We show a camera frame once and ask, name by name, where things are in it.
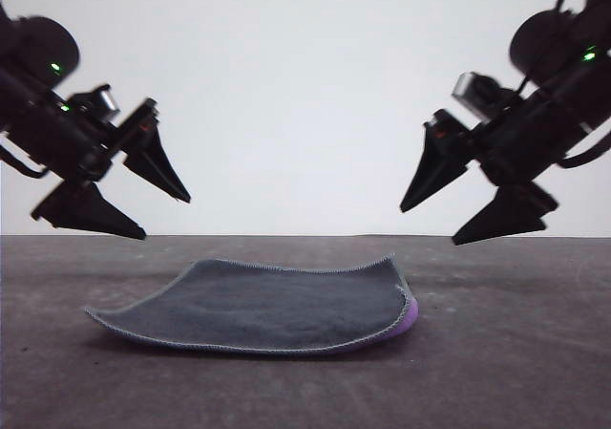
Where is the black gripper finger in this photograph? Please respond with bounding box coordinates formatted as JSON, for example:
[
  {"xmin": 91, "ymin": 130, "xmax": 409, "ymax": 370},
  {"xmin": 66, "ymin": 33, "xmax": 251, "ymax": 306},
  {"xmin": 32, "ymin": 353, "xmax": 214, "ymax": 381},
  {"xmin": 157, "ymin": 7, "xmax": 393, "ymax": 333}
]
[
  {"xmin": 122, "ymin": 125, "xmax": 192, "ymax": 204},
  {"xmin": 31, "ymin": 180, "xmax": 147, "ymax": 240},
  {"xmin": 399, "ymin": 125, "xmax": 468, "ymax": 213},
  {"xmin": 452, "ymin": 180, "xmax": 558, "ymax": 247}
]

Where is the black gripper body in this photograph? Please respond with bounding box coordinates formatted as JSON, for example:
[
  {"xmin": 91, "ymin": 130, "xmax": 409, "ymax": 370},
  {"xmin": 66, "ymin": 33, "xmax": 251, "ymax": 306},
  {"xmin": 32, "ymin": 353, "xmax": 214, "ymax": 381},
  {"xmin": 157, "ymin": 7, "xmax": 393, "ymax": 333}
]
[
  {"xmin": 425, "ymin": 80, "xmax": 592, "ymax": 189},
  {"xmin": 23, "ymin": 89, "xmax": 159, "ymax": 220}
]

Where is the purple towel with grey hem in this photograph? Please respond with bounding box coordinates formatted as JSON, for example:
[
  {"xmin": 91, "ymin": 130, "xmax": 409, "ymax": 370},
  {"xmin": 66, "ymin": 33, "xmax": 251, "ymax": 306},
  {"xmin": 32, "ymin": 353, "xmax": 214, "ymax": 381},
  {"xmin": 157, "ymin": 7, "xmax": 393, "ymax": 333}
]
[{"xmin": 84, "ymin": 252, "xmax": 421, "ymax": 356}]

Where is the grey table cloth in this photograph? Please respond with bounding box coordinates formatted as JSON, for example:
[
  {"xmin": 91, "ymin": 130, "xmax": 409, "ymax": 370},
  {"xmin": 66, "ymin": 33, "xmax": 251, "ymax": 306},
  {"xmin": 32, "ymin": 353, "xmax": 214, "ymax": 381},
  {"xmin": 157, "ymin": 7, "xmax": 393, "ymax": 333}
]
[{"xmin": 0, "ymin": 234, "xmax": 611, "ymax": 429}]

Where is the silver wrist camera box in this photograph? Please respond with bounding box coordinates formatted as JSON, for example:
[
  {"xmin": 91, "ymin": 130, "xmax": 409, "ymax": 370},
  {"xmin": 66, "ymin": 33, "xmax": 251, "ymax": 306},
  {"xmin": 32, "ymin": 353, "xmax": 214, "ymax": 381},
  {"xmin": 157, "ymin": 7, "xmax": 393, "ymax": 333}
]
[
  {"xmin": 90, "ymin": 84, "xmax": 120, "ymax": 119},
  {"xmin": 452, "ymin": 71, "xmax": 500, "ymax": 115}
]

